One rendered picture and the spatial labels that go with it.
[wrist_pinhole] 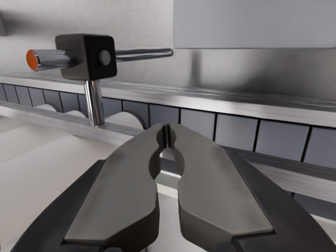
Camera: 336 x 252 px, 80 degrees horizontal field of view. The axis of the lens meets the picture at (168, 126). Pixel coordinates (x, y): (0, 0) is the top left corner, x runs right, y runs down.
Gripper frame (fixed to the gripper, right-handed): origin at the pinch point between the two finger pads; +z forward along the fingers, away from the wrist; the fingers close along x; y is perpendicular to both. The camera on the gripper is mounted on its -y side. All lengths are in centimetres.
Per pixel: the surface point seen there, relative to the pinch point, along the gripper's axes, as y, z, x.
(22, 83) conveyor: 2.0, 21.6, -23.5
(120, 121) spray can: 3.3, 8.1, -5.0
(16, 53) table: -1.6, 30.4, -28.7
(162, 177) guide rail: 9.2, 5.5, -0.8
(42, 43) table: -3.5, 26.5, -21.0
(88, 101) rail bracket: -0.9, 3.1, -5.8
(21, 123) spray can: 4.8, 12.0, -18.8
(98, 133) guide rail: 1.5, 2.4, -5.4
